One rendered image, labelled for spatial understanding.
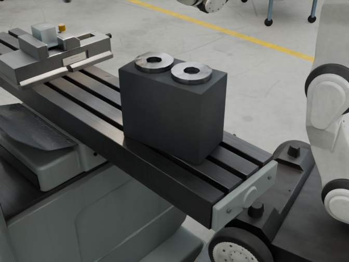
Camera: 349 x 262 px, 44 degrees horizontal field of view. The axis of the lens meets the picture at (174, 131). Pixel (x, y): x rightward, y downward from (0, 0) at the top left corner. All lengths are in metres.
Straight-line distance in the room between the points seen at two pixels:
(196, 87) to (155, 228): 0.90
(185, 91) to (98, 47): 0.63
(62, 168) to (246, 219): 0.56
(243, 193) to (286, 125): 1.98
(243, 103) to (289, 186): 1.66
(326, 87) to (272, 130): 1.72
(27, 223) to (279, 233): 0.73
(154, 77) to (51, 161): 0.43
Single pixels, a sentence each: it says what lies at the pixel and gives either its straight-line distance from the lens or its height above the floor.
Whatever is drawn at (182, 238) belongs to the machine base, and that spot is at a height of 0.20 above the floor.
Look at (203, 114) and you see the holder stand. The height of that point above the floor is 1.07.
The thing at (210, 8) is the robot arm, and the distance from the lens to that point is 1.44.
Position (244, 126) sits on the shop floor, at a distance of 2.86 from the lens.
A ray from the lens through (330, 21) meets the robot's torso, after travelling 1.14.
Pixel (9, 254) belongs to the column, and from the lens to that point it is 1.25.
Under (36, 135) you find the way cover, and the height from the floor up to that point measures 0.88.
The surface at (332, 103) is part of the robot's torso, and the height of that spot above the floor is 1.00.
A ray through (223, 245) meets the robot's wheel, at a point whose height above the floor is 0.55.
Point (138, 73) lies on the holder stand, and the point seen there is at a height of 1.12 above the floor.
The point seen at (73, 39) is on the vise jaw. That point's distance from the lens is 1.42.
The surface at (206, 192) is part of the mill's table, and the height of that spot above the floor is 0.94.
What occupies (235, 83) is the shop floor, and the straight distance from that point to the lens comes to 3.36.
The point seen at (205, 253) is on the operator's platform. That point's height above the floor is 0.40.
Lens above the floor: 1.56
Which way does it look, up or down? 34 degrees down
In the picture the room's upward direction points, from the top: straight up
